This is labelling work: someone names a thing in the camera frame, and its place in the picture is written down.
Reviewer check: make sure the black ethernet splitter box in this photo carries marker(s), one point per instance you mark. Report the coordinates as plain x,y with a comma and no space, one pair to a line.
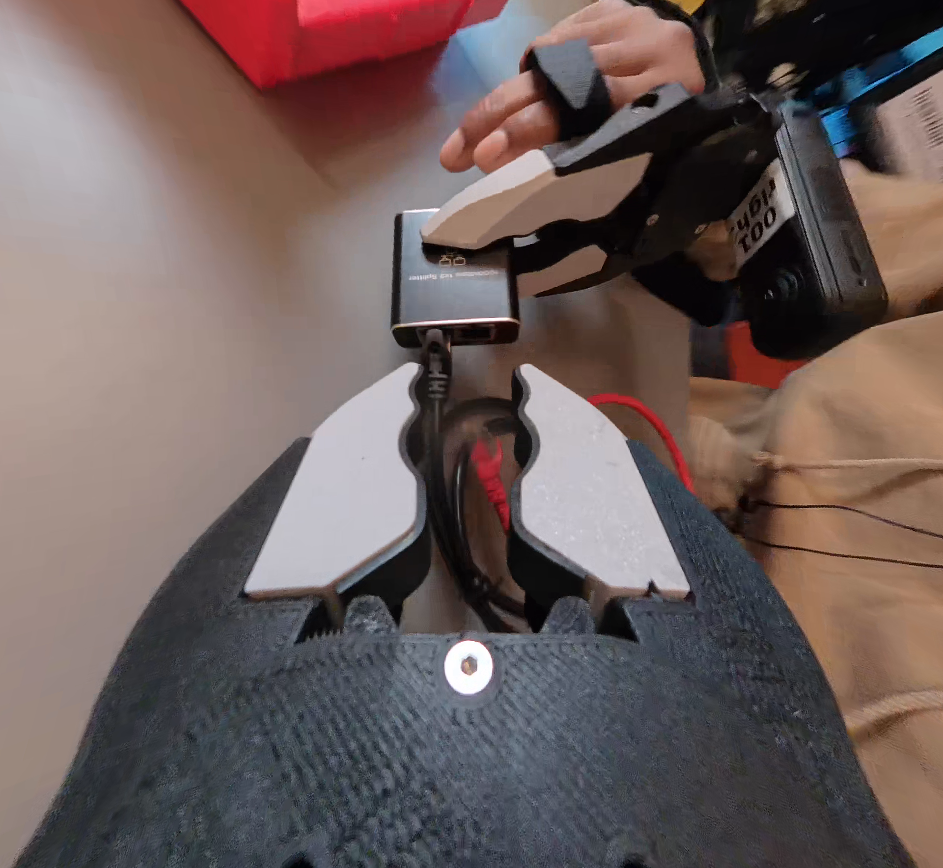
449,293

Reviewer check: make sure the beige hoodie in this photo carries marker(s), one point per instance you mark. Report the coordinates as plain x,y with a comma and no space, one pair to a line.
847,625

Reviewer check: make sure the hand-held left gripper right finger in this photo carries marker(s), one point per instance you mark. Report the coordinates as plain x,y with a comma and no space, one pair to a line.
597,507

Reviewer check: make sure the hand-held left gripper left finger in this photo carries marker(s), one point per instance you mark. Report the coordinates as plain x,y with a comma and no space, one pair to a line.
346,500

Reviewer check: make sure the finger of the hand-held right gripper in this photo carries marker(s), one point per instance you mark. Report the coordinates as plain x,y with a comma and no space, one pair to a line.
530,198
560,268

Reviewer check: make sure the black earphones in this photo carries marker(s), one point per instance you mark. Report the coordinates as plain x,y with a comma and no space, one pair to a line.
748,505

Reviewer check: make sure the person's right hand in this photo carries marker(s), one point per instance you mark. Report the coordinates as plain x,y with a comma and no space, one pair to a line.
633,43

